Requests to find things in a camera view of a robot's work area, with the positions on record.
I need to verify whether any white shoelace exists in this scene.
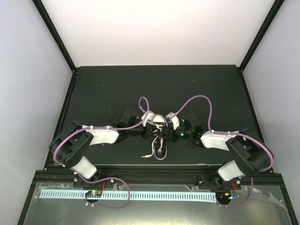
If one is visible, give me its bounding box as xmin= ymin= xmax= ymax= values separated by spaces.
xmin=141 ymin=122 xmax=168 ymax=160

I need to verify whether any black white sneaker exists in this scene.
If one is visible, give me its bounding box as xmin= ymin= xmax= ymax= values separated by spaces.
xmin=151 ymin=114 xmax=168 ymax=161

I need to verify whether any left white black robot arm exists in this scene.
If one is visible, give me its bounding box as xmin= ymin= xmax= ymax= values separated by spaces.
xmin=49 ymin=108 xmax=166 ymax=187

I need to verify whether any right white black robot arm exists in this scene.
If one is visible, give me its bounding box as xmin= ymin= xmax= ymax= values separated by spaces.
xmin=163 ymin=112 xmax=274 ymax=189

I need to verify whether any black table mat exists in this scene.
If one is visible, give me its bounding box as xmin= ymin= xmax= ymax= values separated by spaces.
xmin=59 ymin=65 xmax=262 ymax=165

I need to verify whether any right controller board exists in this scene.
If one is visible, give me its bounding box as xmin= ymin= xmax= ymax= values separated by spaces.
xmin=216 ymin=192 xmax=239 ymax=199

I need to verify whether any controller board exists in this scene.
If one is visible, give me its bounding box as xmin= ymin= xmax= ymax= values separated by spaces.
xmin=85 ymin=190 xmax=102 ymax=197
xmin=216 ymin=192 xmax=239 ymax=199

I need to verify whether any left controller board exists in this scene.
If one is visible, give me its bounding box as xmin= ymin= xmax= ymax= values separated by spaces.
xmin=85 ymin=190 xmax=102 ymax=197

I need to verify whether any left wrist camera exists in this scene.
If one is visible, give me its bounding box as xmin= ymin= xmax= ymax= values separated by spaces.
xmin=141 ymin=111 xmax=155 ymax=127

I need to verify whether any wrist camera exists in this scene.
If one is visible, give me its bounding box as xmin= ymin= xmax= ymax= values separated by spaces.
xmin=141 ymin=111 xmax=155 ymax=127
xmin=166 ymin=112 xmax=180 ymax=130

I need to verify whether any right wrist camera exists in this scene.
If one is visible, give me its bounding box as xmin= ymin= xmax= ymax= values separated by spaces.
xmin=166 ymin=112 xmax=180 ymax=130

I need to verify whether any white slotted cable duct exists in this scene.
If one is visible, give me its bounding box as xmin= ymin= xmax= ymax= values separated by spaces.
xmin=39 ymin=189 xmax=217 ymax=203

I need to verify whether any black aluminium rail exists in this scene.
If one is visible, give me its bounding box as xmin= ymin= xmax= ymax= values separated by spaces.
xmin=72 ymin=164 xmax=223 ymax=187

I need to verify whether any black left frame post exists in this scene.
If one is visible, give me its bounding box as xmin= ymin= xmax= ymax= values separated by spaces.
xmin=32 ymin=0 xmax=76 ymax=72

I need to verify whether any black frame post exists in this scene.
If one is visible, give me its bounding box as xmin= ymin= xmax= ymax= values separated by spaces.
xmin=239 ymin=0 xmax=285 ymax=72
xmin=32 ymin=0 xmax=76 ymax=72

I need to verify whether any black right frame post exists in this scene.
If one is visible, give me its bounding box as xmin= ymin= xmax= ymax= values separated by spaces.
xmin=239 ymin=0 xmax=285 ymax=72

